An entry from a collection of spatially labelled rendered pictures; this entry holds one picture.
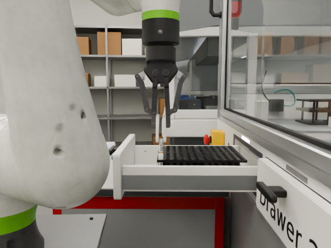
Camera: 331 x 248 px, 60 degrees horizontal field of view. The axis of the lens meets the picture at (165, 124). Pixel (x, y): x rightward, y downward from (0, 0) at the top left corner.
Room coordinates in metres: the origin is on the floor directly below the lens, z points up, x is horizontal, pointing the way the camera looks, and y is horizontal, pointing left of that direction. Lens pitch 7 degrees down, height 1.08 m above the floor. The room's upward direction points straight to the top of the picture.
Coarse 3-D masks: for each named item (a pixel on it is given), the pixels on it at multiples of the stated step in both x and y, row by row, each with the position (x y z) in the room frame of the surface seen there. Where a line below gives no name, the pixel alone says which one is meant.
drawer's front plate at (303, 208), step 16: (272, 176) 0.51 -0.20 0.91; (288, 176) 0.47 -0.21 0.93; (288, 192) 0.44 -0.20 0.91; (304, 192) 0.39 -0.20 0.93; (288, 208) 0.44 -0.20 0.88; (304, 208) 0.39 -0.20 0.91; (320, 208) 0.35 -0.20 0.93; (272, 224) 0.50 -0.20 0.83; (304, 224) 0.38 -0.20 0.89; (320, 224) 0.34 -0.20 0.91; (288, 240) 0.43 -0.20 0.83; (304, 240) 0.38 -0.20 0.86; (320, 240) 0.34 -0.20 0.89
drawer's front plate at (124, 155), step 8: (128, 136) 0.87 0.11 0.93; (128, 144) 0.76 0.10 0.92; (120, 152) 0.65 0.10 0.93; (128, 152) 0.76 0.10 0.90; (120, 160) 0.64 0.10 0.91; (128, 160) 0.76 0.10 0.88; (120, 168) 0.63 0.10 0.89; (120, 176) 0.63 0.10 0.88; (120, 184) 0.63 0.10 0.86; (120, 192) 0.63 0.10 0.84
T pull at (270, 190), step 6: (258, 186) 0.48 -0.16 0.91; (264, 186) 0.46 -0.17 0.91; (270, 186) 0.47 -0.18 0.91; (276, 186) 0.47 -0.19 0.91; (264, 192) 0.45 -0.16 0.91; (270, 192) 0.44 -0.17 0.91; (276, 192) 0.45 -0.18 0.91; (282, 192) 0.45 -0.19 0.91; (270, 198) 0.42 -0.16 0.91; (276, 198) 0.42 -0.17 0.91
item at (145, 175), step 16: (144, 160) 0.89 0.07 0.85; (256, 160) 0.72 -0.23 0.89; (128, 176) 0.65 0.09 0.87; (144, 176) 0.65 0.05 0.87; (160, 176) 0.65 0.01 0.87; (176, 176) 0.65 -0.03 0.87; (192, 176) 0.65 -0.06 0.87; (208, 176) 0.65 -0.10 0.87; (224, 176) 0.65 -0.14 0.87; (240, 176) 0.65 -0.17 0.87; (256, 176) 0.65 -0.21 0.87
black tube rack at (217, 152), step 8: (168, 152) 0.77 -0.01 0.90; (176, 152) 0.77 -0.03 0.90; (184, 152) 0.77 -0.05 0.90; (192, 152) 0.77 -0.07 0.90; (200, 152) 0.77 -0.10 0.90; (208, 152) 0.77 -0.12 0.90; (216, 152) 0.77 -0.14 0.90; (224, 152) 0.77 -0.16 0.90; (232, 152) 0.77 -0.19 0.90; (168, 160) 0.69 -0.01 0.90; (176, 160) 0.69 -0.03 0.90; (184, 160) 0.69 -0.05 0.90; (192, 160) 0.69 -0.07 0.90; (200, 160) 0.69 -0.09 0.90; (208, 160) 0.69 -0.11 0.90; (216, 160) 0.69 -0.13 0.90; (224, 160) 0.69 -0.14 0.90; (232, 160) 0.69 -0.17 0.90; (240, 160) 0.69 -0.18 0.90
